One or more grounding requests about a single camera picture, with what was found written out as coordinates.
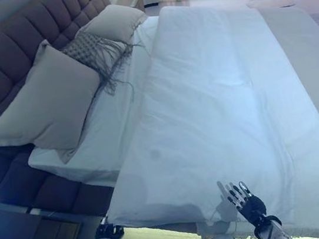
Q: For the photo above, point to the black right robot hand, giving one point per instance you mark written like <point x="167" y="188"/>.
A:
<point x="253" y="205"/>

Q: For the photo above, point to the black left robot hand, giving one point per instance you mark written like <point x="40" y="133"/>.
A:
<point x="108" y="229"/>

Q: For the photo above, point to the white duvet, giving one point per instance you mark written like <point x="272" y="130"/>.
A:
<point x="219" y="102"/>

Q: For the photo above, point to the white fitted bed sheet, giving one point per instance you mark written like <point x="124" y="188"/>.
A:
<point x="105" y="133"/>

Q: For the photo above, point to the beige bed runner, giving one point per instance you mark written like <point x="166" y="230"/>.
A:
<point x="311" y="59"/>

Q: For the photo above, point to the large beige pillow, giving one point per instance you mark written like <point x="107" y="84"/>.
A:
<point x="47" y="102"/>

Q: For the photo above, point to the woven fringed grey cushion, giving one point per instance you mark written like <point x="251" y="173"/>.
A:
<point x="87" y="48"/>

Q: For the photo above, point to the small beige pillow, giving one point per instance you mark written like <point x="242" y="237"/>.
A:
<point x="113" y="22"/>

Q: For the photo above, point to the small wooden nightstand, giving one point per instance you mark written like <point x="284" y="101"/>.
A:
<point x="137" y="1"/>

